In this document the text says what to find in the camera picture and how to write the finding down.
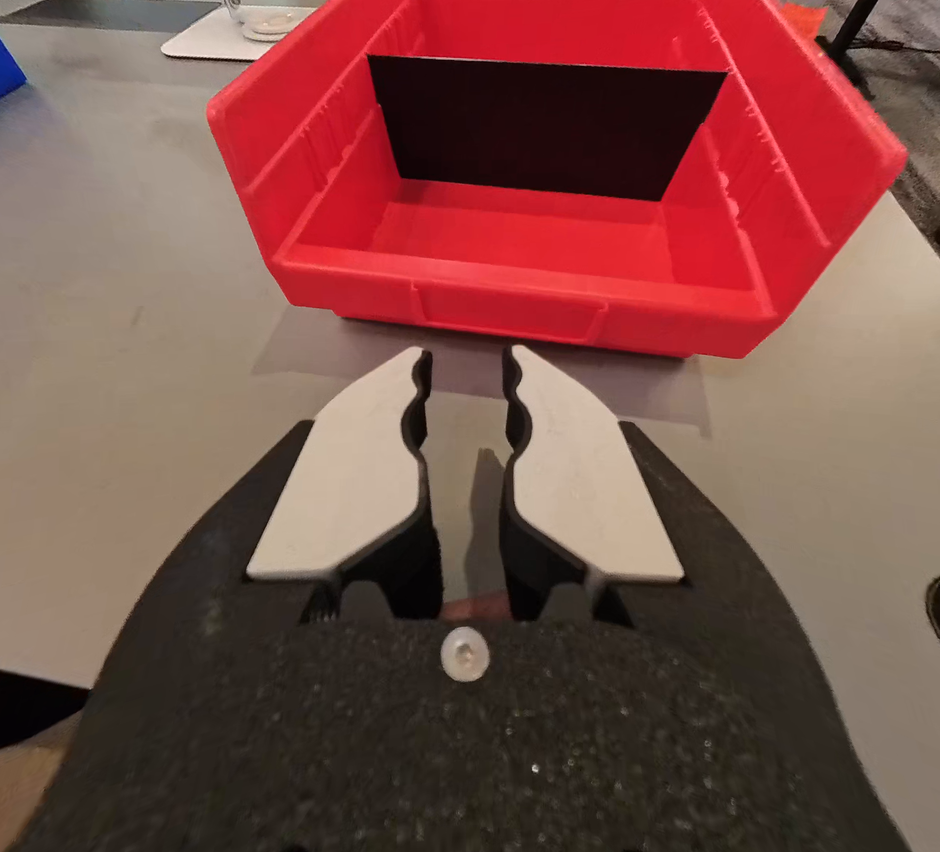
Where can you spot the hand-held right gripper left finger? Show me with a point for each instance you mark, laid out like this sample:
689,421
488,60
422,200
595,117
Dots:
345,492

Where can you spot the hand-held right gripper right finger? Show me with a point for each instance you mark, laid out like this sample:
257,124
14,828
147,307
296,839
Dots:
587,492

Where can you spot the red plastic bin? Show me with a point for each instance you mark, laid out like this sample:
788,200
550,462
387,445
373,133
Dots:
514,257

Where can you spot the blue plastic bin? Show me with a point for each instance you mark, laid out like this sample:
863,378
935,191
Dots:
11,70

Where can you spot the black bin divider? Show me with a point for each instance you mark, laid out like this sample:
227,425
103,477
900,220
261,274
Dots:
543,125

